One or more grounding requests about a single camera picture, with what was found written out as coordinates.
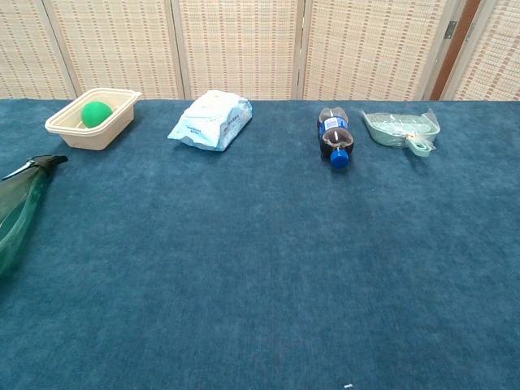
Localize brown wooden post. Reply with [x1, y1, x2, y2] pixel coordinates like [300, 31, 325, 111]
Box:
[429, 0, 483, 102]

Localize woven folding screen panel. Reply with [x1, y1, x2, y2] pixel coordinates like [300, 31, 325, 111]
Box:
[42, 0, 191, 101]
[170, 0, 306, 101]
[0, 0, 77, 100]
[444, 0, 520, 102]
[301, 0, 462, 102]

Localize blue table cloth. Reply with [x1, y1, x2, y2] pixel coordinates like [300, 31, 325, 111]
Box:
[0, 98, 520, 390]

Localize cola bottle with blue cap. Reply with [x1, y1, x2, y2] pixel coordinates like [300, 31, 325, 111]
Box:
[316, 106, 355, 169]

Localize beige plastic food container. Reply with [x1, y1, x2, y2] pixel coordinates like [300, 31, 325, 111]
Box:
[44, 87, 143, 152]

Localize green foam ball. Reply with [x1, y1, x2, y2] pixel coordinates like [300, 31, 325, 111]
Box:
[80, 101, 114, 129]

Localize green transparent spray bottle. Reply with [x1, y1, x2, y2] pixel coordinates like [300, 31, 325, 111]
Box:
[0, 154, 69, 278]

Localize mint green dustpan in bag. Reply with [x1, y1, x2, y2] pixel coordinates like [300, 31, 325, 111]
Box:
[360, 108, 442, 158]

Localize light blue wet wipes pack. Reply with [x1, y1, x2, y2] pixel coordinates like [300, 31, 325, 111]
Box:
[167, 89, 253, 153]

